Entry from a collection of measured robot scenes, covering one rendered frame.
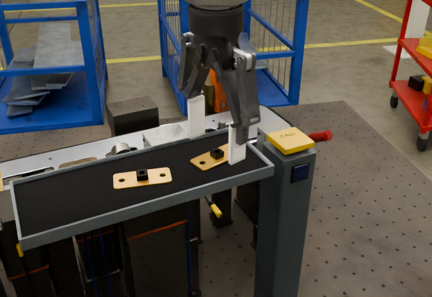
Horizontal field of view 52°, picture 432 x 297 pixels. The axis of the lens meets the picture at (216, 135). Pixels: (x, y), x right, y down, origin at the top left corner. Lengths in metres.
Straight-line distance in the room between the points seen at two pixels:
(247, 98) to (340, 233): 0.77
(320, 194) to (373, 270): 0.32
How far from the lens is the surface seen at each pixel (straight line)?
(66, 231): 0.61
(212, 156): 0.71
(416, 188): 1.55
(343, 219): 1.35
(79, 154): 1.07
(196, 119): 0.72
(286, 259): 0.91
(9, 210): 0.81
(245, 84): 0.60
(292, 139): 0.78
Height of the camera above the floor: 1.55
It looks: 30 degrees down
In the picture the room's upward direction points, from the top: straight up
